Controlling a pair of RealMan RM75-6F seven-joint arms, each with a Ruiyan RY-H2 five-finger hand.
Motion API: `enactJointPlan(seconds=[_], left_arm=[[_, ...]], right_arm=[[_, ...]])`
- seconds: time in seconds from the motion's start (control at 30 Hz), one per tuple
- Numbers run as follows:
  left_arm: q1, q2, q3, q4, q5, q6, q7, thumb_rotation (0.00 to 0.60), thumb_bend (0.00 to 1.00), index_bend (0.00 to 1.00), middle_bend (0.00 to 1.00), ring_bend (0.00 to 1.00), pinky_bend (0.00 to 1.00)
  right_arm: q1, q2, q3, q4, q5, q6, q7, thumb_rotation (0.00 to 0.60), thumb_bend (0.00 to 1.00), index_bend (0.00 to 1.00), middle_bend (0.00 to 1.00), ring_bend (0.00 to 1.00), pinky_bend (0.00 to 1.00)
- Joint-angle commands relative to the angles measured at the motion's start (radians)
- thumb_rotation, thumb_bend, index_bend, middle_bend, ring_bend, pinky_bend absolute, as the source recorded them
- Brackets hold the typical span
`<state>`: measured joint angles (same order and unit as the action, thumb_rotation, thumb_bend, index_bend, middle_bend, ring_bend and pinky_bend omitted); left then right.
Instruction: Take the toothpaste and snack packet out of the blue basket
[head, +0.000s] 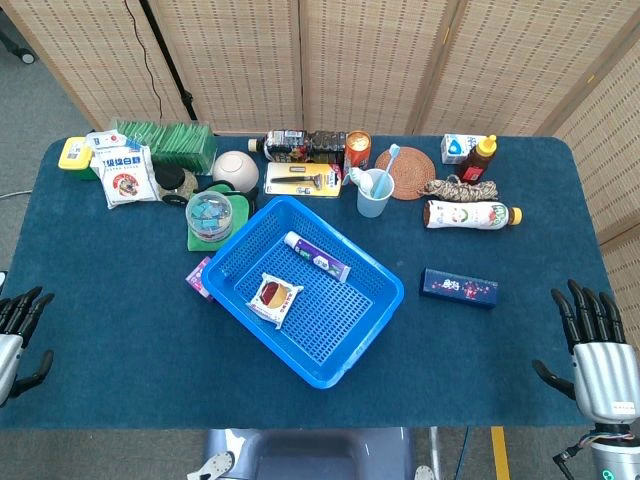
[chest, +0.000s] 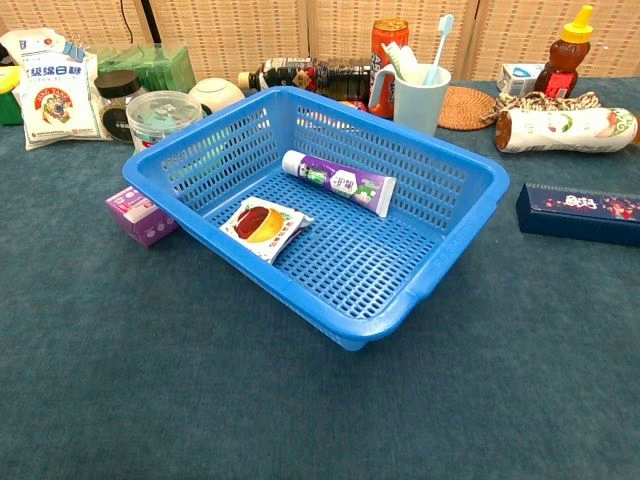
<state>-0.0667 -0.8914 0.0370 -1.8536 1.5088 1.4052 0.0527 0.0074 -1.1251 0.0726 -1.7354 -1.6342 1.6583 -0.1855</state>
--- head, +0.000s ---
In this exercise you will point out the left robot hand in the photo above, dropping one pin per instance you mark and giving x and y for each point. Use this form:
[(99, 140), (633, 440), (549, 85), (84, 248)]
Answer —
[(15, 320)]

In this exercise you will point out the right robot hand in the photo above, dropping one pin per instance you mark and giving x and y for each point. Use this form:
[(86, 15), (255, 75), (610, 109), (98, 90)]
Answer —
[(605, 375)]

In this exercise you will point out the small snack packet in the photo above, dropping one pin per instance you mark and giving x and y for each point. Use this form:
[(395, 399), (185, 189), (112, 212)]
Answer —
[(274, 297)]

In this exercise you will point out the white purple toothpaste tube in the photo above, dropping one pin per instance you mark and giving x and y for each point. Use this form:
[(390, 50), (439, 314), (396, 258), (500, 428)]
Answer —
[(320, 260)]

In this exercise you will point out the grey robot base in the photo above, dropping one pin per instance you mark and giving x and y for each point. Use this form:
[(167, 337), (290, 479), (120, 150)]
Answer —
[(320, 455)]

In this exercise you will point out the blue felt table cover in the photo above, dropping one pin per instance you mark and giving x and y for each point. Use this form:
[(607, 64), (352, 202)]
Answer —
[(125, 325)]

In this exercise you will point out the yellow floor tape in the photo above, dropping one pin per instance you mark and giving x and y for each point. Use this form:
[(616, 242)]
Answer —
[(500, 452)]

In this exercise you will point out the dark blue printed box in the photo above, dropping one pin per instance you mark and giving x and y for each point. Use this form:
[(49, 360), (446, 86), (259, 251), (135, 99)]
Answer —
[(460, 288)]

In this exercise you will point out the yellow small box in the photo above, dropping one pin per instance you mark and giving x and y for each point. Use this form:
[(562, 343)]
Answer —
[(75, 155)]

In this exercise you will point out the white sugar bag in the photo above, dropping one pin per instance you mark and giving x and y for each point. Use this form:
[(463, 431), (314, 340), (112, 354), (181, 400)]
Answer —
[(127, 180)]

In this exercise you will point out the small purple box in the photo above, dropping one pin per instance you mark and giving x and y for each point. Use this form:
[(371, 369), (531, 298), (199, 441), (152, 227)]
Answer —
[(197, 279)]

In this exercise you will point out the small white packet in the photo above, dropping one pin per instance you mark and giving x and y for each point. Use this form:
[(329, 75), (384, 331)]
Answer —
[(102, 139)]

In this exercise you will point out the black-lid glass jar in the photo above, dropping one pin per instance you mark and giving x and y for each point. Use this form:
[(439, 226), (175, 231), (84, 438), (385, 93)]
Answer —
[(172, 182)]

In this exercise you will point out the white-label bottle yellow cap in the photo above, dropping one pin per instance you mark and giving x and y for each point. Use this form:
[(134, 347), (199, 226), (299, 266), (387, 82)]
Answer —
[(470, 215)]

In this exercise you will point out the clear round clip container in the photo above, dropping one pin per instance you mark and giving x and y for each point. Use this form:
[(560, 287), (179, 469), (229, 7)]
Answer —
[(210, 215)]

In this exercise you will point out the clear box green packets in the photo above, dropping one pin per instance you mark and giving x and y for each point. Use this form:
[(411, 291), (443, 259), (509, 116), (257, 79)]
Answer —
[(175, 145)]

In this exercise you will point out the honey bottle yellow cap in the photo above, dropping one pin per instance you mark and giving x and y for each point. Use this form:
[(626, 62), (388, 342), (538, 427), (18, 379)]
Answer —
[(475, 165)]

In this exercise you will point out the black chair caster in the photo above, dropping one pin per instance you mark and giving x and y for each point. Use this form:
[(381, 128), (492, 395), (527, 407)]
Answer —
[(27, 57)]

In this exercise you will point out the beige bowl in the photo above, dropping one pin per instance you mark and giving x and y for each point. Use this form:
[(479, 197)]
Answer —
[(235, 170)]

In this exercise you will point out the white blue milk carton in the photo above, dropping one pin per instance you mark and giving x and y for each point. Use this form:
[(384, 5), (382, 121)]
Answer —
[(457, 148)]

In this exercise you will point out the round woven coaster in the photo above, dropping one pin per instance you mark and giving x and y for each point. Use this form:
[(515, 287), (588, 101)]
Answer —
[(412, 172)]

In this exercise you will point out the blue plastic mesh basket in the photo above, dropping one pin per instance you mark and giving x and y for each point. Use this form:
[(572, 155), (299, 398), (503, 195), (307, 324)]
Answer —
[(320, 375)]

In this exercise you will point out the light blue cup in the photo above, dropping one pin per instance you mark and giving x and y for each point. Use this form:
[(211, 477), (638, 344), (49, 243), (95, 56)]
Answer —
[(372, 202)]

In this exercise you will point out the blue toothbrush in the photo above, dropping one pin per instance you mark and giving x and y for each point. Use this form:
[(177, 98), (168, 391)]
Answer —
[(386, 175)]

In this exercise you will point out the black pole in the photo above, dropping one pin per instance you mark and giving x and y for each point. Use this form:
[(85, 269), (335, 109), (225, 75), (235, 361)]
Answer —
[(167, 55)]

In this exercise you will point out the white tube in cup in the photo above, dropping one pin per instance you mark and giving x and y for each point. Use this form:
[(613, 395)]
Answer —
[(361, 179)]

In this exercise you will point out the razor in yellow pack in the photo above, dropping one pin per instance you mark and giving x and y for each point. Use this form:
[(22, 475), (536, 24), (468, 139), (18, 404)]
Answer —
[(300, 180)]

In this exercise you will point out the dark drink bottle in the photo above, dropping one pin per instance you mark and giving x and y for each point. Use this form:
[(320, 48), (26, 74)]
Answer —
[(300, 145)]

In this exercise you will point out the orange drink can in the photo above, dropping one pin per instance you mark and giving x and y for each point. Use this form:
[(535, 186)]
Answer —
[(357, 150)]

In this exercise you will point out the bamboo folding screen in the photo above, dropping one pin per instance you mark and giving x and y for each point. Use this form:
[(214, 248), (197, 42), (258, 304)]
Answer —
[(370, 60)]

